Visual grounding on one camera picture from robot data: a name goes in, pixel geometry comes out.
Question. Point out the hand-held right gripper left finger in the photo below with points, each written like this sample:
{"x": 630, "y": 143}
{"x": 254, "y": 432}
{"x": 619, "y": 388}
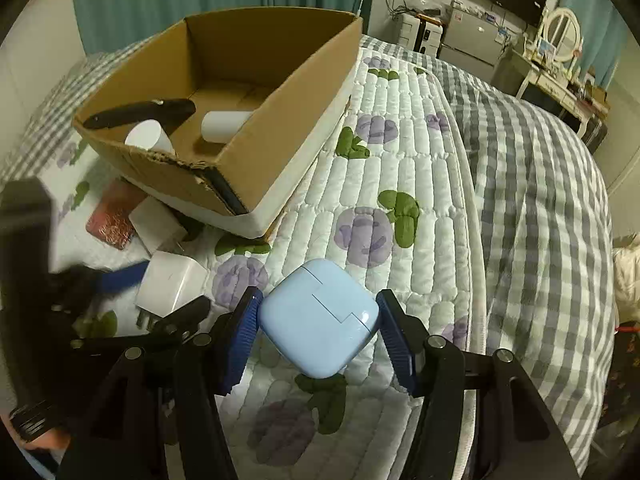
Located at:
{"x": 239, "y": 345}

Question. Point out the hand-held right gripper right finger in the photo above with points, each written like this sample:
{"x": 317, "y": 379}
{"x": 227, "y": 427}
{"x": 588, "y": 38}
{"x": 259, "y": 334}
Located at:
{"x": 397, "y": 342}

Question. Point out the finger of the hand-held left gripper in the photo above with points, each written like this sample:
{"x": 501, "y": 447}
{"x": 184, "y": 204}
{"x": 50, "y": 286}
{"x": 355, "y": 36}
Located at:
{"x": 122, "y": 278}
{"x": 186, "y": 312}

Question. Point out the white charger plug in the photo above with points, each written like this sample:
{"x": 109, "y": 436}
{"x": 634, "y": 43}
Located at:
{"x": 170, "y": 282}

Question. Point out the light blue earbuds case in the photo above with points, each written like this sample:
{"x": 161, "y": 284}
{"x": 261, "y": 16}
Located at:
{"x": 317, "y": 317}

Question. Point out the cardboard box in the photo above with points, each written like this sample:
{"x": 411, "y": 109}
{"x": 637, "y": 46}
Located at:
{"x": 280, "y": 85}

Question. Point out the red glittery flat case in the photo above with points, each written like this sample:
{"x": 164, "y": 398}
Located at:
{"x": 112, "y": 217}

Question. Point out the white flat box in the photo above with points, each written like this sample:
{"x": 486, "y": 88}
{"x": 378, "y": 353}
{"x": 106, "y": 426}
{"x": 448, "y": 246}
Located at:
{"x": 157, "y": 222}

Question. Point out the black pen-shaped object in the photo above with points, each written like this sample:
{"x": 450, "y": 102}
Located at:
{"x": 140, "y": 112}

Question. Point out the grey checked blanket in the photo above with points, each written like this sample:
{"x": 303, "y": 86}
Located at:
{"x": 540, "y": 235}

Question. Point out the floral quilted mattress pad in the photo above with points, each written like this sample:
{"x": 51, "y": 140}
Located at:
{"x": 400, "y": 160}

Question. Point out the white puffy cloth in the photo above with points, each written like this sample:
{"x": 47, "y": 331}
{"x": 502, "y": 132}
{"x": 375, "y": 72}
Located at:
{"x": 629, "y": 280}

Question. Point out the dark suitcase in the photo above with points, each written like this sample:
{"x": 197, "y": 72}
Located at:
{"x": 595, "y": 132}

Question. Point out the white dressing table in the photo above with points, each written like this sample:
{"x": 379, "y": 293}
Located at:
{"x": 555, "y": 85}

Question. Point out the white drawer unit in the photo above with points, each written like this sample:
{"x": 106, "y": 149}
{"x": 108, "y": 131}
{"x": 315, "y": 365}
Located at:
{"x": 420, "y": 35}

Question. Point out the grey mini fridge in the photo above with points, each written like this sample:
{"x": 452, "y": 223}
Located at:
{"x": 472, "y": 37}

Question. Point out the white oval vanity mirror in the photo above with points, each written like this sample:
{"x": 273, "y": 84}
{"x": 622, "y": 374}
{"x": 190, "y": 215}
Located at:
{"x": 562, "y": 32}

